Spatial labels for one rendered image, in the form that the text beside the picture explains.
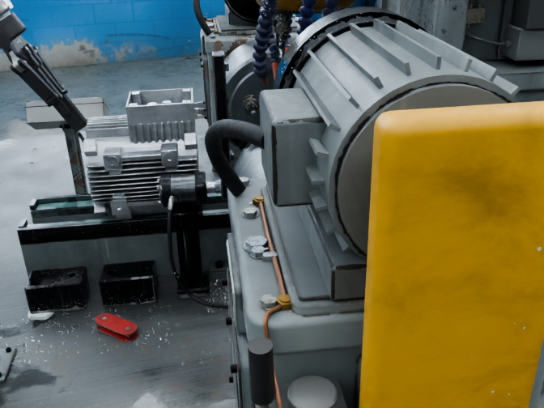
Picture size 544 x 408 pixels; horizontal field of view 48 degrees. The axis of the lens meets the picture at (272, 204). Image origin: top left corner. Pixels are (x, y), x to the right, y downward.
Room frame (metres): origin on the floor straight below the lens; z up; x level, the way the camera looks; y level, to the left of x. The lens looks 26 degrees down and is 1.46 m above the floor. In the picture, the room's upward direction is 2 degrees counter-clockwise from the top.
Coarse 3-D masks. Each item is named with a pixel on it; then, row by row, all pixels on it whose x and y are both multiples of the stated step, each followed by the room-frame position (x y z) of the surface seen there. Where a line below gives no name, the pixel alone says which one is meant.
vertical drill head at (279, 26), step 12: (276, 0) 1.06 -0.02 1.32; (288, 0) 1.05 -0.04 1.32; (300, 0) 1.04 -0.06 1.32; (324, 0) 1.04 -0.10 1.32; (348, 0) 1.07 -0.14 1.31; (276, 12) 1.08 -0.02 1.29; (288, 12) 1.06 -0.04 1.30; (276, 24) 1.08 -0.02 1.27; (288, 24) 1.08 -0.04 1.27; (276, 36) 1.16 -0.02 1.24
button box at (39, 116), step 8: (32, 104) 1.30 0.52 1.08; (40, 104) 1.30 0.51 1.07; (80, 104) 1.31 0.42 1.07; (88, 104) 1.31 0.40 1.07; (96, 104) 1.32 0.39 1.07; (104, 104) 1.33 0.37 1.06; (32, 112) 1.30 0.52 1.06; (40, 112) 1.30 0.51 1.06; (48, 112) 1.30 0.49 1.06; (56, 112) 1.30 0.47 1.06; (80, 112) 1.30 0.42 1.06; (88, 112) 1.31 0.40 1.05; (96, 112) 1.31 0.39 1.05; (104, 112) 1.32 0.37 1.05; (32, 120) 1.29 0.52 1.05; (40, 120) 1.29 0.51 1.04; (48, 120) 1.29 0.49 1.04; (56, 120) 1.29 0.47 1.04; (64, 120) 1.29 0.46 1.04; (40, 128) 1.33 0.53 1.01; (48, 128) 1.34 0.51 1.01
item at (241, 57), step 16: (240, 48) 1.47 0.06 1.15; (240, 64) 1.33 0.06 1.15; (240, 80) 1.33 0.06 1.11; (256, 80) 1.33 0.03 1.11; (272, 80) 1.33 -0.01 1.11; (240, 96) 1.32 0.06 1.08; (256, 96) 1.33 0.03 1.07; (240, 112) 1.32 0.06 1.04; (256, 112) 1.33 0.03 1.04; (240, 144) 1.32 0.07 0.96
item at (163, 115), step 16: (144, 96) 1.14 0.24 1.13; (160, 96) 1.14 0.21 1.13; (176, 96) 1.15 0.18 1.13; (192, 96) 1.09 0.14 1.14; (128, 112) 1.04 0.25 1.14; (144, 112) 1.04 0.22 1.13; (160, 112) 1.05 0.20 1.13; (176, 112) 1.05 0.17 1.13; (192, 112) 1.05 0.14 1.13; (144, 128) 1.04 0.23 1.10; (160, 128) 1.05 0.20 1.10; (176, 128) 1.05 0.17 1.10; (192, 128) 1.05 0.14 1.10
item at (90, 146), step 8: (184, 136) 1.04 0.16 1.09; (192, 136) 1.04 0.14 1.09; (88, 144) 1.01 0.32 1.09; (96, 144) 1.02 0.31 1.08; (192, 144) 1.03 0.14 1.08; (88, 152) 1.01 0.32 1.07; (96, 152) 1.01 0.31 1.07; (96, 208) 1.01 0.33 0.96; (104, 208) 1.01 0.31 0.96; (96, 216) 1.02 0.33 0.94
